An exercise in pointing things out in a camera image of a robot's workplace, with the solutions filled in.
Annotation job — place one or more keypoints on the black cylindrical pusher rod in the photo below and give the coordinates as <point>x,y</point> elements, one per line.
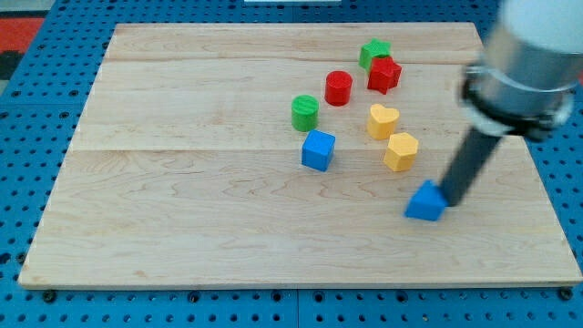
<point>470,157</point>

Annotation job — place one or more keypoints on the blue triangle block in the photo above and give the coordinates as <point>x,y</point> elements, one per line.
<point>428,203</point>

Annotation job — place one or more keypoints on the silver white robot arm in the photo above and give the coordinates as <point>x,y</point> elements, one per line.
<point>521,84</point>

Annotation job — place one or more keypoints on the yellow hexagon block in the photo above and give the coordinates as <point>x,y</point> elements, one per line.
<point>401,152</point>

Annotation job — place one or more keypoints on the yellow heart block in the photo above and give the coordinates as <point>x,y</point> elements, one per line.
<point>382,121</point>

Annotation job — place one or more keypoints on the red star block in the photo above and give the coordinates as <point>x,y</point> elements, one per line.
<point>384,74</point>

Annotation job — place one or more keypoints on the green star block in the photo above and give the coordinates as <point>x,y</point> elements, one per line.
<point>375,48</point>

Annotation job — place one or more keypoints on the red cylinder block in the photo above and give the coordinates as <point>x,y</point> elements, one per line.
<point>338,86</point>

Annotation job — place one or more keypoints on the blue cube block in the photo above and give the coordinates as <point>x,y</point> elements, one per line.
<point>317,150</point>

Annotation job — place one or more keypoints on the green cylinder block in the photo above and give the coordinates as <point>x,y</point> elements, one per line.
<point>304,113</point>

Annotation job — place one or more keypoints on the wooden board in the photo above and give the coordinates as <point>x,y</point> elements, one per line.
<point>185,171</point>

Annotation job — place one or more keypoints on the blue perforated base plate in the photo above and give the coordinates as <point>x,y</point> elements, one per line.
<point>41,104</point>

